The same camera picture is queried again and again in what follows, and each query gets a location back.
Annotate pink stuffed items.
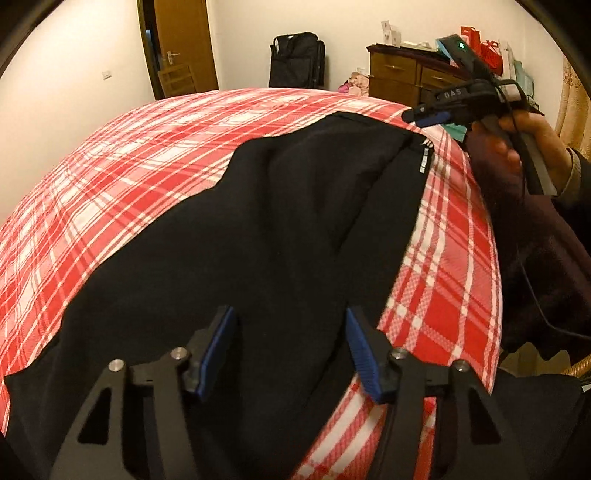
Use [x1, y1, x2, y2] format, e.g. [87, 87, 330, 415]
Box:
[338, 71, 371, 96]

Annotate beige floral curtain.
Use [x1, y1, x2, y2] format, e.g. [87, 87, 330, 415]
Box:
[553, 61, 591, 155]

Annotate wicker basket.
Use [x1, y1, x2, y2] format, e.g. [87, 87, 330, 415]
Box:
[571, 352, 591, 385]

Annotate large red gift bag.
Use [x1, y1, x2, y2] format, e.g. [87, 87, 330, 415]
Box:
[480, 40, 505, 75]

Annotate black suitcase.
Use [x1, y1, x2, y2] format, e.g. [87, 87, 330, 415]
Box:
[268, 32, 327, 90]

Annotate wooden door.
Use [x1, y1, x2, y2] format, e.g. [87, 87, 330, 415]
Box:
[139, 0, 221, 99]

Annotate white boxes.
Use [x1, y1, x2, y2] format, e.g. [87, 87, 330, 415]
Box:
[380, 20, 403, 46]

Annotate pale paper bags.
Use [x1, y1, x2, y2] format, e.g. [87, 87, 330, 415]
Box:
[499, 41, 535, 99]

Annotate person's right hand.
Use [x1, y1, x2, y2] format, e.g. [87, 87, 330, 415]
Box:
[471, 111, 576, 195]

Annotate black pants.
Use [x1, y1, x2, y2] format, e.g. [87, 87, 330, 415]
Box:
[2, 111, 444, 480]

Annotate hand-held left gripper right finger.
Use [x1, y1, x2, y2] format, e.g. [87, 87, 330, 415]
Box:
[346, 305, 532, 480]

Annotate wooden chair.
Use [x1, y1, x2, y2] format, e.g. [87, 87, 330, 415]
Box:
[157, 64, 198, 99]

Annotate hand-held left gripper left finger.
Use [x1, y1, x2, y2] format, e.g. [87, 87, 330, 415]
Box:
[48, 305, 241, 480]

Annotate red plaid bed sheet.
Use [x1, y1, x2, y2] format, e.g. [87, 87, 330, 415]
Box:
[0, 88, 504, 480]

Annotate person's dark jacket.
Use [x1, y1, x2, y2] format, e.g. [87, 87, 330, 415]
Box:
[464, 129, 591, 363]

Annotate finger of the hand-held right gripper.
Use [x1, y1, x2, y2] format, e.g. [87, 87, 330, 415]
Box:
[418, 110, 451, 128]
[401, 104, 437, 123]

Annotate wooden dresser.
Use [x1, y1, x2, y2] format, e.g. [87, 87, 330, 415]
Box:
[366, 43, 468, 110]

